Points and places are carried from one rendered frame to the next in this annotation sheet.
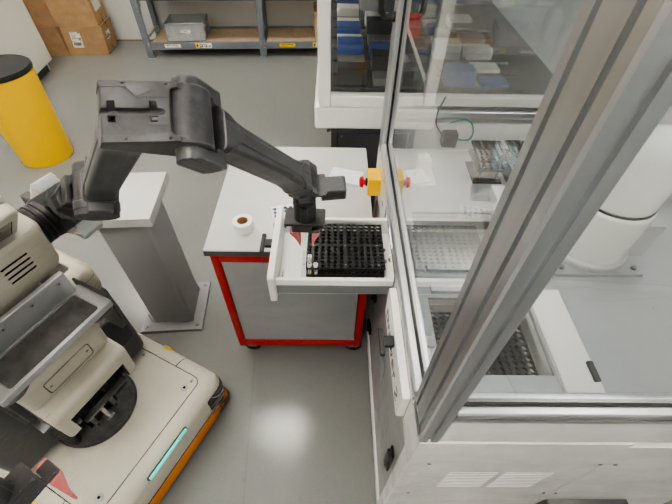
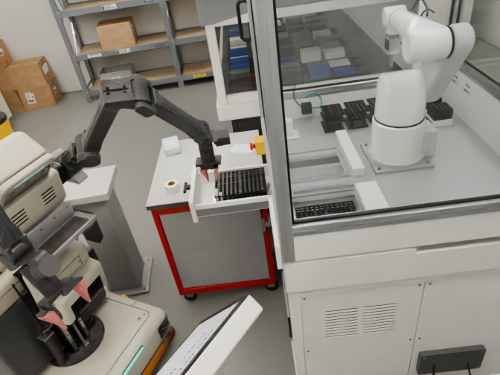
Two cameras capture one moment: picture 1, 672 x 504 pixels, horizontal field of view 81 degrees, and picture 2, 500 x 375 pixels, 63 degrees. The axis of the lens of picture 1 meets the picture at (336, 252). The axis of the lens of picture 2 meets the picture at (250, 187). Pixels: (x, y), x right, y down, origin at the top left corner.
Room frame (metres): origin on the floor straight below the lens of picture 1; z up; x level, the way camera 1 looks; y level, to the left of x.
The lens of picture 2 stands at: (-0.68, -0.16, 1.90)
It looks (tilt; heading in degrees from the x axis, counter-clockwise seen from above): 36 degrees down; 4
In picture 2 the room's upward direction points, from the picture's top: 9 degrees counter-clockwise
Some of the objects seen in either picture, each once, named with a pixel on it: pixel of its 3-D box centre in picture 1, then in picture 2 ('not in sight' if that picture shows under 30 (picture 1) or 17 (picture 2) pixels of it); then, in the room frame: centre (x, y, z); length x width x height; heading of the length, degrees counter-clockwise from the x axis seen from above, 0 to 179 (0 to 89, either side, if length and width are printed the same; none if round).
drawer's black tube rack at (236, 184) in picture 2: (344, 252); (240, 187); (0.78, -0.03, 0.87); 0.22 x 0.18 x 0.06; 91
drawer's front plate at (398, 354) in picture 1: (395, 348); (274, 231); (0.46, -0.15, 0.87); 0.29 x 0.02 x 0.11; 1
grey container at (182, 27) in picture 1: (187, 27); (117, 74); (4.48, 1.62, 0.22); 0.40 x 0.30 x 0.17; 95
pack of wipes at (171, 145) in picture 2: not in sight; (171, 145); (1.39, 0.38, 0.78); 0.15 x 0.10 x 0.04; 15
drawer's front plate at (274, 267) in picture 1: (277, 250); (195, 192); (0.77, 0.17, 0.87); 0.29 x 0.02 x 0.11; 1
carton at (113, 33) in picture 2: not in sight; (117, 33); (4.51, 1.47, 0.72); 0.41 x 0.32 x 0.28; 95
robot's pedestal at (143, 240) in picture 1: (154, 259); (109, 234); (1.14, 0.82, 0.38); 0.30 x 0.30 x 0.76; 5
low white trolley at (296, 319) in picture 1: (300, 256); (219, 217); (1.18, 0.16, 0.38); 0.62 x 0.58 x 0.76; 1
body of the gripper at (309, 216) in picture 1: (304, 210); (207, 155); (0.73, 0.08, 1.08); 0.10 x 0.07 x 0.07; 90
